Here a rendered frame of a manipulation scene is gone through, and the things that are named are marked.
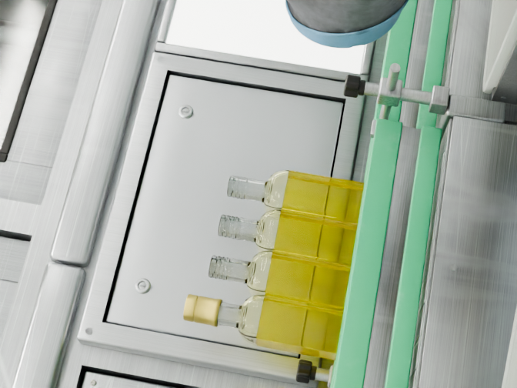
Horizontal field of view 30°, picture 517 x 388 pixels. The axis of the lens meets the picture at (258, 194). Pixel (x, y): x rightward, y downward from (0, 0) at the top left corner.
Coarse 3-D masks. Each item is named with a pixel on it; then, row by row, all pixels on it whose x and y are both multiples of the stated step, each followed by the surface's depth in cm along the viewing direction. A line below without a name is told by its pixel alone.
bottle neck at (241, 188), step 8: (232, 176) 128; (232, 184) 128; (240, 184) 128; (248, 184) 128; (256, 184) 128; (264, 184) 128; (232, 192) 128; (240, 192) 128; (248, 192) 127; (256, 192) 127; (256, 200) 128
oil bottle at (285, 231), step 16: (256, 224) 125; (272, 224) 124; (288, 224) 124; (304, 224) 124; (320, 224) 124; (336, 224) 124; (352, 224) 124; (256, 240) 124; (272, 240) 123; (288, 240) 123; (304, 240) 123; (320, 240) 123; (336, 240) 123; (352, 240) 123; (320, 256) 122; (336, 256) 122
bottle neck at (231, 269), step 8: (216, 256) 124; (216, 264) 123; (224, 264) 123; (232, 264) 123; (240, 264) 123; (208, 272) 123; (216, 272) 123; (224, 272) 123; (232, 272) 123; (240, 272) 123; (232, 280) 123; (240, 280) 123
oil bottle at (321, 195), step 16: (272, 176) 127; (288, 176) 126; (304, 176) 126; (320, 176) 126; (272, 192) 126; (288, 192) 126; (304, 192) 125; (320, 192) 125; (336, 192) 125; (352, 192) 125; (272, 208) 126; (288, 208) 125; (304, 208) 125; (320, 208) 125; (336, 208) 125; (352, 208) 125
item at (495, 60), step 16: (496, 0) 125; (512, 0) 124; (496, 16) 124; (512, 16) 123; (496, 32) 123; (512, 32) 106; (496, 48) 122; (512, 48) 110; (496, 64) 112; (496, 80) 115
